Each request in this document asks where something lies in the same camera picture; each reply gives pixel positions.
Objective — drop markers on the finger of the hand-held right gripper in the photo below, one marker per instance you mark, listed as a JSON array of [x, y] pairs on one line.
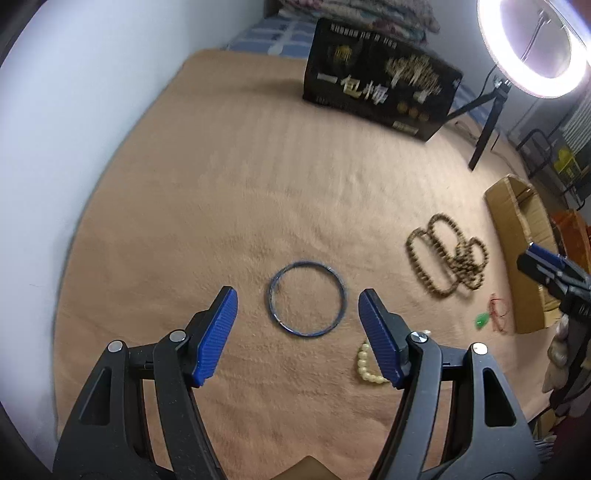
[[547, 256]]

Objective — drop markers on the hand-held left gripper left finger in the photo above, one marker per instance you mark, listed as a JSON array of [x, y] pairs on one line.
[[214, 337]]

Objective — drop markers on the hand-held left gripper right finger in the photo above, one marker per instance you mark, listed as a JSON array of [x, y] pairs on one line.
[[381, 332]]

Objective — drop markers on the cardboard box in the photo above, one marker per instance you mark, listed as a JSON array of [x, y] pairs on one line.
[[517, 230]]

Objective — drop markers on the blue thin bangle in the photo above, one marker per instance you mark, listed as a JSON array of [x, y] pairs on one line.
[[271, 302]]

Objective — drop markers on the orange covered low table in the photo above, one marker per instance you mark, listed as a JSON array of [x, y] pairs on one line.
[[572, 230]]

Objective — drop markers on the yellow crate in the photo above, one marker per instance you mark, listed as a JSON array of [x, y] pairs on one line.
[[565, 164]]

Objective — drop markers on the black tripod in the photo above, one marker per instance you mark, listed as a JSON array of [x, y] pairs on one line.
[[482, 141]]

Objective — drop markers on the striped hanging cloth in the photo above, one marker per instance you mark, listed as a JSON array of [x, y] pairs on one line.
[[579, 124]]

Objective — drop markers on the black printed bag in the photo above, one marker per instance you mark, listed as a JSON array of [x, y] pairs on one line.
[[369, 83]]

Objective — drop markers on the folded floral quilt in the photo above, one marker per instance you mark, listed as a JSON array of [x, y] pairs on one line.
[[369, 11]]

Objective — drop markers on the blue checked bed sheet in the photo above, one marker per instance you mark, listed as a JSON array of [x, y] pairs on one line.
[[277, 39]]

